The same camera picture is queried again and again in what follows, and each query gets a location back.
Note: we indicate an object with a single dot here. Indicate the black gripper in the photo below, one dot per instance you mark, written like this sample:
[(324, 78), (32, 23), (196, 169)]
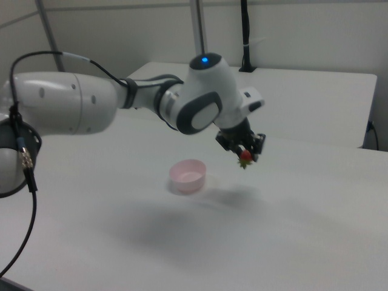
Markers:
[(239, 135)]

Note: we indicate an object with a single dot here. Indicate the red strawberry with green leaves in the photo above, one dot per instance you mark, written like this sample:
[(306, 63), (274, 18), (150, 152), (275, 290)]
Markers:
[(245, 158)]

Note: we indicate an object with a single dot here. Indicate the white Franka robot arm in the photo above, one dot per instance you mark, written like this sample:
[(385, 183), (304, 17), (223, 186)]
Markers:
[(206, 100)]

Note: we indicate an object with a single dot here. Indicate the pink plastic bowl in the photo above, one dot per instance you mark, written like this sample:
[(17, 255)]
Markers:
[(188, 175)]

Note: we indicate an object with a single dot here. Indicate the black clamp with pole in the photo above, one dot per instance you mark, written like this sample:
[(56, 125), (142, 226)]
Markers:
[(246, 36)]

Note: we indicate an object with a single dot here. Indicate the grey slanted partition post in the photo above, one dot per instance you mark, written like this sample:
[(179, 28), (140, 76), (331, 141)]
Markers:
[(51, 36)]

